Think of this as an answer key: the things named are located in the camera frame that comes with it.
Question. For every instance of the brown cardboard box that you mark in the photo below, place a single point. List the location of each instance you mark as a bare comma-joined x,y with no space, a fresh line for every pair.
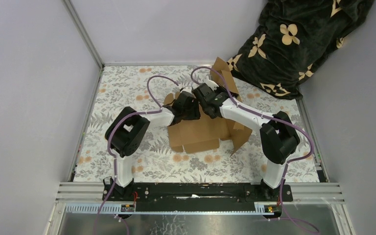
204,134

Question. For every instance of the black floral blanket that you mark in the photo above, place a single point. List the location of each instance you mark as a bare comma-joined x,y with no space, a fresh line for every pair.
292,41

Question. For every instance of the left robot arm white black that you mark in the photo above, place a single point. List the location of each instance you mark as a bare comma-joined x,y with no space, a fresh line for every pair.
126,133

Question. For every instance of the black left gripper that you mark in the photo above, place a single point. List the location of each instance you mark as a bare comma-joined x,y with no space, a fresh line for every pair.
194,114

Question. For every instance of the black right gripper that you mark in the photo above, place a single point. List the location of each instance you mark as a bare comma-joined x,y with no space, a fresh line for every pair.
220,89

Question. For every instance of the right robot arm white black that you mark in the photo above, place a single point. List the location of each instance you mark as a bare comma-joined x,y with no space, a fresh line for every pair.
279,138

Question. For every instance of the aluminium frame rails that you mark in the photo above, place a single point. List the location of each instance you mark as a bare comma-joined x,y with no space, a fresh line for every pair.
86,197

